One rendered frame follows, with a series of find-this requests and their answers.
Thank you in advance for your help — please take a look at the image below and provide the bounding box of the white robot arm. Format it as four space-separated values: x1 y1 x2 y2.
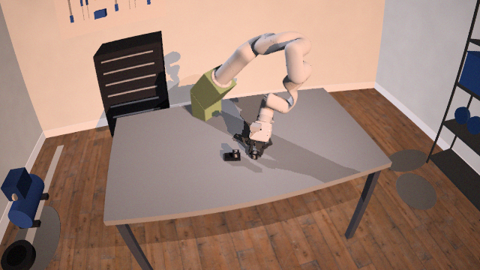
211 31 312 124

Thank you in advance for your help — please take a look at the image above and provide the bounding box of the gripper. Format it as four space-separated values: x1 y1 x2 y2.
245 119 272 157

